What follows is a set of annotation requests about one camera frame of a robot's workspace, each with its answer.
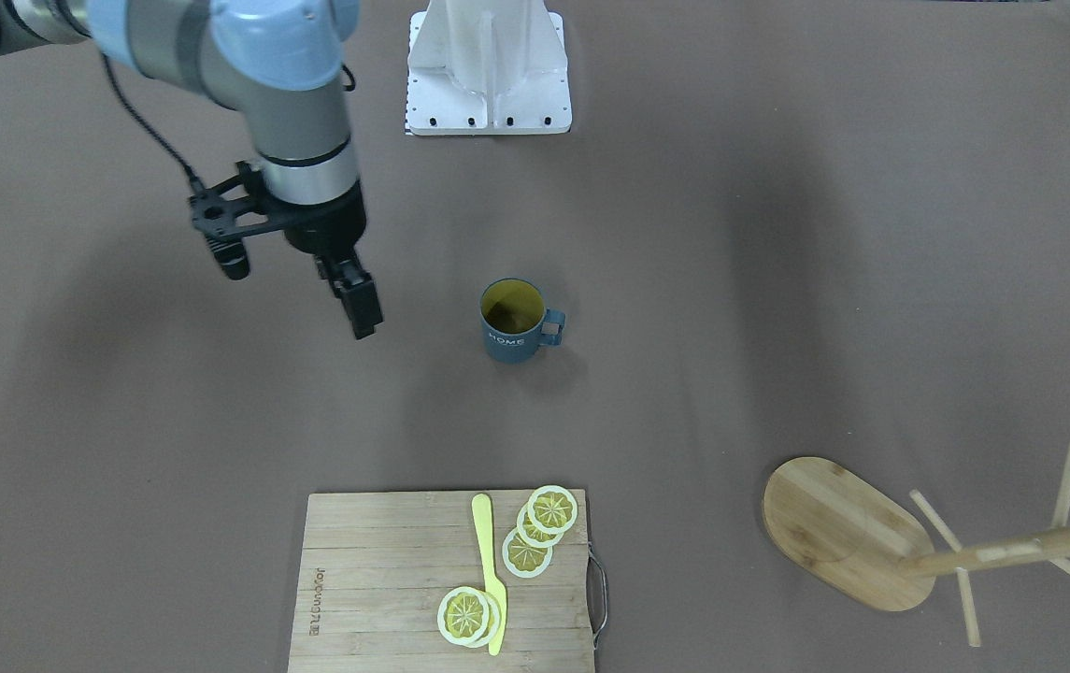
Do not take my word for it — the wooden cup rack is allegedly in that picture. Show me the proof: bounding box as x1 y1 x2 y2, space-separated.
760 444 1070 647

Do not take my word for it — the lemon slice under knife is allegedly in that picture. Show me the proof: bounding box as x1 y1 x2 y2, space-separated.
472 592 504 649

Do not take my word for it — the white pedestal base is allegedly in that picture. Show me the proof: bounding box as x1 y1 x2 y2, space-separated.
404 1 574 137

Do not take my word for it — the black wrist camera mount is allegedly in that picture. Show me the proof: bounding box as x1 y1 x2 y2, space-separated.
187 160 278 281

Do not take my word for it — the wooden cutting board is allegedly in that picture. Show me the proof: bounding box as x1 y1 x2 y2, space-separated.
288 487 607 672

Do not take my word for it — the lemon slice stack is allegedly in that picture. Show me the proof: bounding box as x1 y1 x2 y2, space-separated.
526 485 580 536
516 504 564 549
502 527 553 579

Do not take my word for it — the yellow plastic knife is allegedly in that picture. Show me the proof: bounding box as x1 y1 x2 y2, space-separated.
471 493 508 656

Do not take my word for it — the lemon slice by knife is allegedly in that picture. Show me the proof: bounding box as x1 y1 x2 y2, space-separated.
435 585 488 649

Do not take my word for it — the lemon slice front stack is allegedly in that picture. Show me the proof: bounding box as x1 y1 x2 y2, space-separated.
526 485 580 536

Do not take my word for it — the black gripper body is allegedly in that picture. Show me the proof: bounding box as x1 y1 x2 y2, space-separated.
282 183 367 255

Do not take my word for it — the lemon slice middle stack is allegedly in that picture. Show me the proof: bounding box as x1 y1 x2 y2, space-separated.
516 504 564 549

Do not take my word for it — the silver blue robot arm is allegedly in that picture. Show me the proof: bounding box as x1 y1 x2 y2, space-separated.
0 1 382 339

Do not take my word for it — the blue cup yellow inside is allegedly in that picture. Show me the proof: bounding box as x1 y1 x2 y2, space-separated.
479 278 567 364

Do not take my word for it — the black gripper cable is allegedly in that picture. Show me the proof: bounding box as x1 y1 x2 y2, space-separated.
100 52 205 188

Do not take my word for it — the lemon slice rear stack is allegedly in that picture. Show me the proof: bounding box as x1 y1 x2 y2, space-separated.
502 527 553 579

